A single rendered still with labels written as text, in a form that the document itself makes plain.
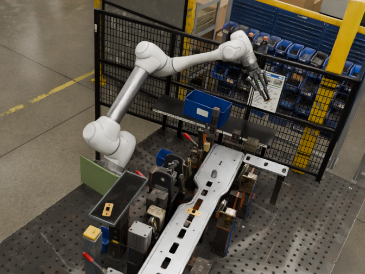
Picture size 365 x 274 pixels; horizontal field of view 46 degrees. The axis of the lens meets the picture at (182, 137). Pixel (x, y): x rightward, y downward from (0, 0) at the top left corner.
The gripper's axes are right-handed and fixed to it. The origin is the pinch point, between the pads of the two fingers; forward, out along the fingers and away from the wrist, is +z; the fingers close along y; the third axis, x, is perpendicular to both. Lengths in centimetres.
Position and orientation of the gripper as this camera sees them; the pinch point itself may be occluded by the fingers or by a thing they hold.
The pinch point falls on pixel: (264, 94)
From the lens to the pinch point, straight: 266.2
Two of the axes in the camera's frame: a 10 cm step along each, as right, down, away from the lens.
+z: 4.5, 8.9, 1.1
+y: 8.8, -4.6, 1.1
